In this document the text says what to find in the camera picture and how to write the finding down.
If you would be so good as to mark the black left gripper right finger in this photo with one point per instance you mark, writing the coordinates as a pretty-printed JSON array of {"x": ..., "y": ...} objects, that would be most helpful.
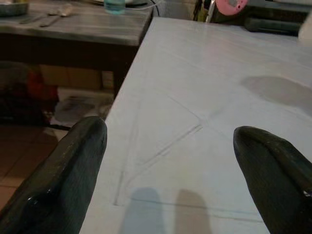
[{"x": 273, "y": 175}]

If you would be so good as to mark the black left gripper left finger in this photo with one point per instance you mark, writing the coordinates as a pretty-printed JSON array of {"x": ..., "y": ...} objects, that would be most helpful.
[{"x": 65, "y": 175}]

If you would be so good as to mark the printed paper sheet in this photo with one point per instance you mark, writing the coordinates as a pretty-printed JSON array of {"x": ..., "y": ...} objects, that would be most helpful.
[{"x": 78, "y": 104}]

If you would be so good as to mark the white tablecloth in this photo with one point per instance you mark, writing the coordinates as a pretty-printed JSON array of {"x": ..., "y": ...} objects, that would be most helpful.
[{"x": 207, "y": 122}]

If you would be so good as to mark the red bag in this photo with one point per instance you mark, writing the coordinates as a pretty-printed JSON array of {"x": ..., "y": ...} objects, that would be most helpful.
[{"x": 36, "y": 92}]

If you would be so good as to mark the cardboard box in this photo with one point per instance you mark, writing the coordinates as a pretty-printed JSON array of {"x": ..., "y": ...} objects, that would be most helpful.
[{"x": 73, "y": 76}]

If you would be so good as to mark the dark wooden side table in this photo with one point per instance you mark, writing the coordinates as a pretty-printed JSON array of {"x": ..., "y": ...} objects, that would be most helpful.
[{"x": 80, "y": 31}]

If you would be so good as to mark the white rounded object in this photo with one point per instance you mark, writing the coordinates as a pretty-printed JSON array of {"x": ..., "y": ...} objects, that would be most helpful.
[{"x": 306, "y": 30}]

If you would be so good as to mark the dark table knife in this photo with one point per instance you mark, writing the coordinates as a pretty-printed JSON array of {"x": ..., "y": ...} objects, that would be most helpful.
[{"x": 50, "y": 21}]

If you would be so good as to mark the metal spoon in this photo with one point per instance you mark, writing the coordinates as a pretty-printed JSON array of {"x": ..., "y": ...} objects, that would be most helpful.
[{"x": 61, "y": 11}]

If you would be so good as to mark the pink round plastic object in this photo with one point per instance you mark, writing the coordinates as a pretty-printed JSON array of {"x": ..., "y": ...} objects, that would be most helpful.
[{"x": 231, "y": 5}]

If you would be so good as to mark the grey metal bowl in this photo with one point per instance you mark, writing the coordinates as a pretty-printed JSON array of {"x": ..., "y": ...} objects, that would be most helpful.
[{"x": 13, "y": 7}]

